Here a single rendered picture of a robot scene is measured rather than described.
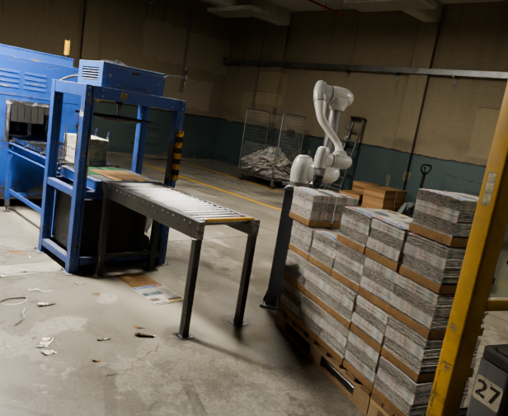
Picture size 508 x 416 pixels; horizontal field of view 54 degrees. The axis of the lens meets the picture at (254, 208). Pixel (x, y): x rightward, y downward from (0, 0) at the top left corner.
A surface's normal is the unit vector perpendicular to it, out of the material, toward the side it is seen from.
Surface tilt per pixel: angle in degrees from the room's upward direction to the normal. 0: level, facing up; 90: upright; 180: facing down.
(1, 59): 90
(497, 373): 90
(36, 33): 90
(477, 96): 90
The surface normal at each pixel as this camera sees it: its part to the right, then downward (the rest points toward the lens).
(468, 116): -0.71, 0.01
